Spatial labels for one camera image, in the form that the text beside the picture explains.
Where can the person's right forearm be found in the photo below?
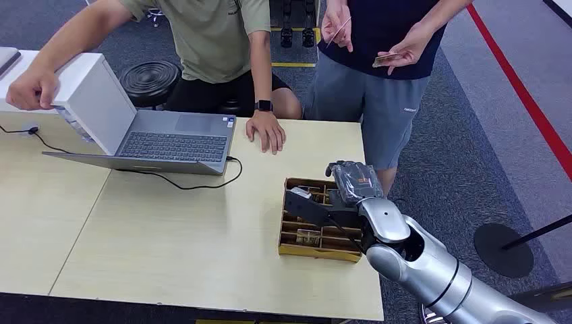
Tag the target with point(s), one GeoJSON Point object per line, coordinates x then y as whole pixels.
{"type": "Point", "coordinates": [336, 2]}
{"type": "Point", "coordinates": [67, 44]}

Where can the black round stool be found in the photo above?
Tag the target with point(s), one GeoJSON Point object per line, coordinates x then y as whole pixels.
{"type": "Point", "coordinates": [230, 107]}
{"type": "Point", "coordinates": [149, 82]}

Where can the person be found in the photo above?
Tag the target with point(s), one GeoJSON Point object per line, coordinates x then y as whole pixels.
{"type": "Point", "coordinates": [210, 40]}
{"type": "Point", "coordinates": [380, 103]}

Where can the black bracket wrist camera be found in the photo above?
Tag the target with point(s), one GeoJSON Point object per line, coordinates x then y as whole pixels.
{"type": "Point", "coordinates": [306, 208]}

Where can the grey laptop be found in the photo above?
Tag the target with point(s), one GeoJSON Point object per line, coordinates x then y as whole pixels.
{"type": "Point", "coordinates": [174, 145]}

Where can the chrome chair base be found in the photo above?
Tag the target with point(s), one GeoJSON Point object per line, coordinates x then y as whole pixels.
{"type": "Point", "coordinates": [155, 15]}

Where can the person's left hand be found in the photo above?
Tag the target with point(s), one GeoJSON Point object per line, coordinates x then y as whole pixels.
{"type": "Point", "coordinates": [413, 47]}
{"type": "Point", "coordinates": [267, 129]}

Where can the black robot leg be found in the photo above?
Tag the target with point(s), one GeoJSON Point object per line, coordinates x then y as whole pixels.
{"type": "Point", "coordinates": [308, 35]}
{"type": "Point", "coordinates": [286, 35]}

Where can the grey flat device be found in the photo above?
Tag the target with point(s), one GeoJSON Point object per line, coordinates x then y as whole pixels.
{"type": "Point", "coordinates": [8, 58]}

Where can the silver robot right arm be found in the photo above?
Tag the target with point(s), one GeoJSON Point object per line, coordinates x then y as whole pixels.
{"type": "Point", "coordinates": [429, 268]}

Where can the thin pale card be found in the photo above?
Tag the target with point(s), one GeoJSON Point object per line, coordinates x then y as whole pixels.
{"type": "Point", "coordinates": [338, 31]}

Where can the black smartwatch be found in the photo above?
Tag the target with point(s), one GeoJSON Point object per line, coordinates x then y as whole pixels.
{"type": "Point", "coordinates": [264, 106]}

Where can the person's right hand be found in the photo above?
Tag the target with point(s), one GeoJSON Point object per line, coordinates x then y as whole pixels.
{"type": "Point", "coordinates": [335, 20]}
{"type": "Point", "coordinates": [31, 91]}

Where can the white box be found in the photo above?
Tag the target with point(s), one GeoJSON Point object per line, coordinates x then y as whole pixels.
{"type": "Point", "coordinates": [76, 73]}

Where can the brown slotted card holder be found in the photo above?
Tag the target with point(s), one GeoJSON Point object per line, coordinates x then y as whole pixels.
{"type": "Point", "coordinates": [313, 252]}

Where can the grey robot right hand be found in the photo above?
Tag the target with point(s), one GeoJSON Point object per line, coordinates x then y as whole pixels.
{"type": "Point", "coordinates": [357, 181]}

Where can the chrome round base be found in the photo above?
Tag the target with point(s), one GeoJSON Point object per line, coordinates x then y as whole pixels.
{"type": "Point", "coordinates": [430, 316]}

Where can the card standing in holder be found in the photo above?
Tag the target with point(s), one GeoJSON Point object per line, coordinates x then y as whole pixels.
{"type": "Point", "coordinates": [308, 238]}

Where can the person's left forearm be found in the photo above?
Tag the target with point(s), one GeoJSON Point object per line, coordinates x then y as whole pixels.
{"type": "Point", "coordinates": [261, 76]}
{"type": "Point", "coordinates": [444, 18]}

